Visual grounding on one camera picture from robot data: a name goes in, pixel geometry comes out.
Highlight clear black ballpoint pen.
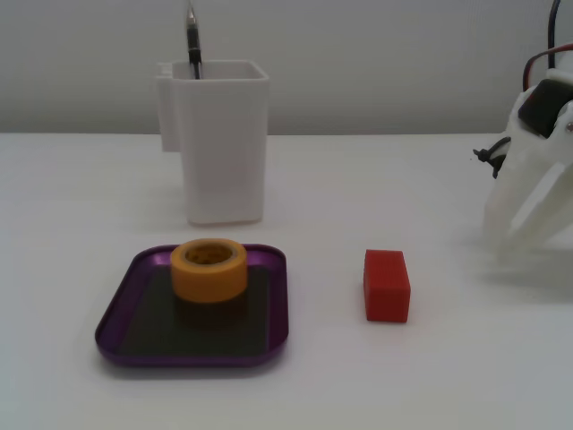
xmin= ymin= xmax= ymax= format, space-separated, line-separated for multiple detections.
xmin=185 ymin=0 xmax=203 ymax=81

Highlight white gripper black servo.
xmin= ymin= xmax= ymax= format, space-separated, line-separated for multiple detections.
xmin=484 ymin=66 xmax=573 ymax=268

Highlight red white servo wire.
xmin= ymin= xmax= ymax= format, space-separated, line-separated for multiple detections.
xmin=522 ymin=42 xmax=573 ymax=93

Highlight black cable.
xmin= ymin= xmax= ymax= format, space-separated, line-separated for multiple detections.
xmin=472 ymin=0 xmax=563 ymax=180

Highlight purple metal tray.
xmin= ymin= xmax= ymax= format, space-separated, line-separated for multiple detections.
xmin=94 ymin=243 xmax=289 ymax=370

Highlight white square pen holder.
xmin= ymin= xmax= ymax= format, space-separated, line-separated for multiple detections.
xmin=155 ymin=59 xmax=271 ymax=227

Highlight yellow tape roll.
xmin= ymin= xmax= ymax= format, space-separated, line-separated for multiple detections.
xmin=169 ymin=238 xmax=249 ymax=305

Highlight red ribbed plastic block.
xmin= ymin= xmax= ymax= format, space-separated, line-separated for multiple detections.
xmin=361 ymin=248 xmax=412 ymax=323

